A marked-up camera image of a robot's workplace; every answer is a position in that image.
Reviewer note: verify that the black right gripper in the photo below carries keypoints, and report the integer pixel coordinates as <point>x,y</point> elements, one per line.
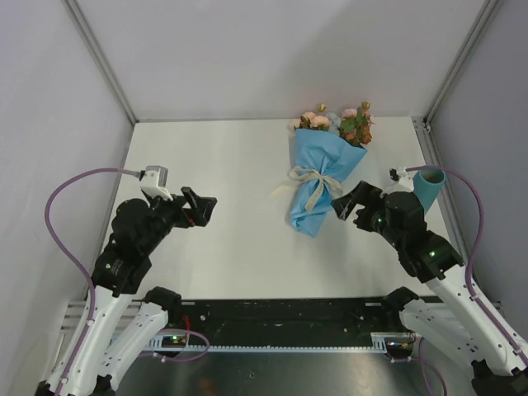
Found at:
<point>364,194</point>

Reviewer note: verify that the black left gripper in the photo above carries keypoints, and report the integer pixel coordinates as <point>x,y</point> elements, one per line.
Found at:
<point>205,205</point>

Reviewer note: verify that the blue flower bouquet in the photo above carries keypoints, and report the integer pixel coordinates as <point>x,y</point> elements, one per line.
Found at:
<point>328,147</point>

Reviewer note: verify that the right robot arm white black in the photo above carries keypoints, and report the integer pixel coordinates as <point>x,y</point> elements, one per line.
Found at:
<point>478,338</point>

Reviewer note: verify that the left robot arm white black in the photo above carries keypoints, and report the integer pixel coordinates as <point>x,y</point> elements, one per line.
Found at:
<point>94,362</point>

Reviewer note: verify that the teal cylindrical vase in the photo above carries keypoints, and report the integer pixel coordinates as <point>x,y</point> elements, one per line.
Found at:
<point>427,184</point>

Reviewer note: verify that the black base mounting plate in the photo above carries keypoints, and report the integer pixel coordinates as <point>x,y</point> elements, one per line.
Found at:
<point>291,322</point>

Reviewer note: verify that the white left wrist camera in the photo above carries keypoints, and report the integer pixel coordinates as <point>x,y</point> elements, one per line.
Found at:
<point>153,180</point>

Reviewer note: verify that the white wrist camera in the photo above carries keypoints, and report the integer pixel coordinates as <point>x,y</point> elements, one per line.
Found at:
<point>153,180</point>
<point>401,181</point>

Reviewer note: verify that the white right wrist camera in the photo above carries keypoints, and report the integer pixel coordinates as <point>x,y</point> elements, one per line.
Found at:
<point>401,181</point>

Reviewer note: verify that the white slotted cable duct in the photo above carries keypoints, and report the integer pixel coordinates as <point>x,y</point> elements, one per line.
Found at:
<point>377,343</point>

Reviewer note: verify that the aluminium frame left post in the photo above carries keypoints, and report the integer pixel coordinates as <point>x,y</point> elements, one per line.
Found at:
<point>99,58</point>

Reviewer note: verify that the aluminium frame post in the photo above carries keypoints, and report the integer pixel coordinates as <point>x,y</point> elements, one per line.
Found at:
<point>99,58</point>
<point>481,23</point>

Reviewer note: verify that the aluminium frame right post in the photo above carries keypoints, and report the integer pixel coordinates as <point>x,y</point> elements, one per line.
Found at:
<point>481,23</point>

